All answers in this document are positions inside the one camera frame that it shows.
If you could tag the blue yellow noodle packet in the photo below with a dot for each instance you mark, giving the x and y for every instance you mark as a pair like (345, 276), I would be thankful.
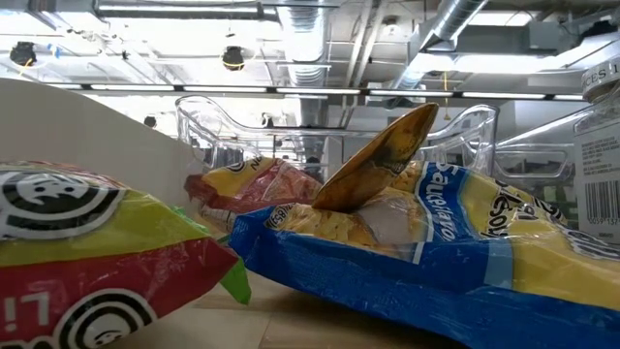
(387, 291)

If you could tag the black round ceiling lamp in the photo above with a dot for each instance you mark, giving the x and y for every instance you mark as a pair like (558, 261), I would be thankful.
(22, 53)
(233, 58)

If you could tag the white rectangular tray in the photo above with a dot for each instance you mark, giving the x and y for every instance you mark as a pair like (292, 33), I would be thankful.
(72, 136)

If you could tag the narrow clear plastic container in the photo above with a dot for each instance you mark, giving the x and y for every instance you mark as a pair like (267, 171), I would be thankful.
(533, 165)

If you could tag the wide clear plastic container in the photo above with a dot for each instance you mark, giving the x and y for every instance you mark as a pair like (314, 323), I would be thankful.
(203, 121)

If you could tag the long ceiling light strip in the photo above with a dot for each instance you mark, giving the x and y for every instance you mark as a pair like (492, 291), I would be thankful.
(315, 90)

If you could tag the silver ribbed ventilation duct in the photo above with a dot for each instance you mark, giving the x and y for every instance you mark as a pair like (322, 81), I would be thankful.
(302, 43)

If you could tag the red yellow noodle packet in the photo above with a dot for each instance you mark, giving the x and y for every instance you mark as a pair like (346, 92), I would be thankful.
(261, 186)

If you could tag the spice jar with white lid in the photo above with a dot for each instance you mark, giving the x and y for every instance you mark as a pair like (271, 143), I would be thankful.
(600, 160)

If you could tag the green pink noodle packet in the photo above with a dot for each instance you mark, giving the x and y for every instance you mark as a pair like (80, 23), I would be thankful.
(121, 232)

